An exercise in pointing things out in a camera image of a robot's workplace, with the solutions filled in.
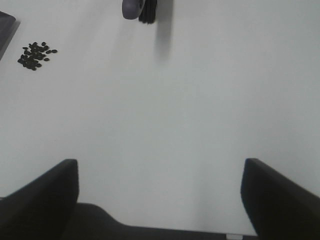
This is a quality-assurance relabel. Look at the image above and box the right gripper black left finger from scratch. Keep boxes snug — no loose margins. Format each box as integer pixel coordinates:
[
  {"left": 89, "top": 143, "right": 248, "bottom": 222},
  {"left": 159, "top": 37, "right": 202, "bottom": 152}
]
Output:
[{"left": 0, "top": 159, "right": 79, "bottom": 240}]

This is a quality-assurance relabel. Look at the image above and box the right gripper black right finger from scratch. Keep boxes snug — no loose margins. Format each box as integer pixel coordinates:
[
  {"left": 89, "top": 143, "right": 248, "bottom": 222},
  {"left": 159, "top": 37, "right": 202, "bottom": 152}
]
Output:
[{"left": 240, "top": 158, "right": 320, "bottom": 240}]

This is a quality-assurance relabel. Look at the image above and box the grey plastic dustpan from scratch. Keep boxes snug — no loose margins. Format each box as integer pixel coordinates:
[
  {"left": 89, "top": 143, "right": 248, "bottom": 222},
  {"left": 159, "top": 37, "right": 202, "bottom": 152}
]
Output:
[{"left": 0, "top": 11, "right": 21, "bottom": 60}]

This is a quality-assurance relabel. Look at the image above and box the grey brush with black bristles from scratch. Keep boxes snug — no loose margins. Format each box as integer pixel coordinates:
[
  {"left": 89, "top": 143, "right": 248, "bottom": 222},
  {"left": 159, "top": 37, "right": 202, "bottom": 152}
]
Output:
[{"left": 121, "top": 0, "right": 158, "bottom": 24}]

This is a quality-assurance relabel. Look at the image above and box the pile of coffee beans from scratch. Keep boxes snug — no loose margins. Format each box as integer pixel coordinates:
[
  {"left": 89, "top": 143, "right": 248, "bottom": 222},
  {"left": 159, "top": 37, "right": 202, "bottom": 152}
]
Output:
[{"left": 17, "top": 41, "right": 58, "bottom": 71}]

